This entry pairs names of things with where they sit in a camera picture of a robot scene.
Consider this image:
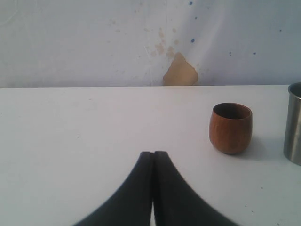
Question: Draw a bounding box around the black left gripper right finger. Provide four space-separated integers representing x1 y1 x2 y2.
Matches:
154 151 232 226

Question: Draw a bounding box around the brown wooden cup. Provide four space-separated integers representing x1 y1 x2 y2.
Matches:
209 103 253 155

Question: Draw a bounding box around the stainless steel cup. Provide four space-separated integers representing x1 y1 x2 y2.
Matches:
284 82 301 165

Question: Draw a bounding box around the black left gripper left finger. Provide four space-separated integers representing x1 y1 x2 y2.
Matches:
76 152 154 226

